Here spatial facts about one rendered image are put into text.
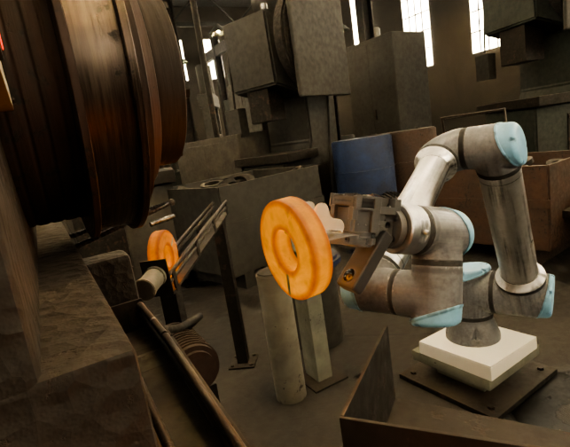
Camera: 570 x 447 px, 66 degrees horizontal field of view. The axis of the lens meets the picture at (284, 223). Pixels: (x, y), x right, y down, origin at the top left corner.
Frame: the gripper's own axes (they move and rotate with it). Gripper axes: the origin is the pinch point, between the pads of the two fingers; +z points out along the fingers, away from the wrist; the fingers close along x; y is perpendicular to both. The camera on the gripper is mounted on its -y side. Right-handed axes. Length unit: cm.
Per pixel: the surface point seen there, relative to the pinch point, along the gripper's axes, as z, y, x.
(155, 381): 16.5, -24.4, -8.7
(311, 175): -156, 23, -236
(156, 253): 4, -13, -63
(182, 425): 15.7, -25.4, 2.9
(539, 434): -20.5, -19.7, 28.4
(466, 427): -14.5, -20.8, 22.9
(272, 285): -42, -27, -79
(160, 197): -49, -6, -276
